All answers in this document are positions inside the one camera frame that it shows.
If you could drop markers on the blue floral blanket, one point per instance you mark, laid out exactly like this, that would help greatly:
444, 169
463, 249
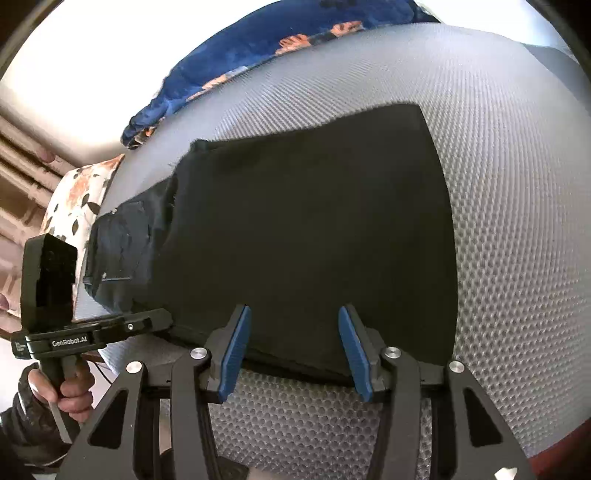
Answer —
221, 60

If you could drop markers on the grey mesh mattress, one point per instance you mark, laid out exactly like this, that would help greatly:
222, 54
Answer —
508, 184

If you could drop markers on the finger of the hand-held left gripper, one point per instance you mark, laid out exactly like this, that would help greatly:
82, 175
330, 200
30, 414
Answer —
150, 321

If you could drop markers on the black pants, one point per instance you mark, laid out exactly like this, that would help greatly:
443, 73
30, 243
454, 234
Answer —
300, 230

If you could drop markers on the ribbed radiator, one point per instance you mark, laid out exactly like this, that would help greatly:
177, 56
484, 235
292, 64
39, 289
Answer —
18, 184

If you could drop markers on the wooden bed frame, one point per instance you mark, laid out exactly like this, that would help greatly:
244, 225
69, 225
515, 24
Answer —
565, 466

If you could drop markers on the white floral pillow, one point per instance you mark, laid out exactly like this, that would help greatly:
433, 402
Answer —
78, 194

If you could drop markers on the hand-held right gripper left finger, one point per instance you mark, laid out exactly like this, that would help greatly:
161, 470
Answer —
233, 355

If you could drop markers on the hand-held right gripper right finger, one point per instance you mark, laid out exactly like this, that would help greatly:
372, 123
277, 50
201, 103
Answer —
355, 355

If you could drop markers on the person's left hand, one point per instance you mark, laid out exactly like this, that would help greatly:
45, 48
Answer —
76, 392

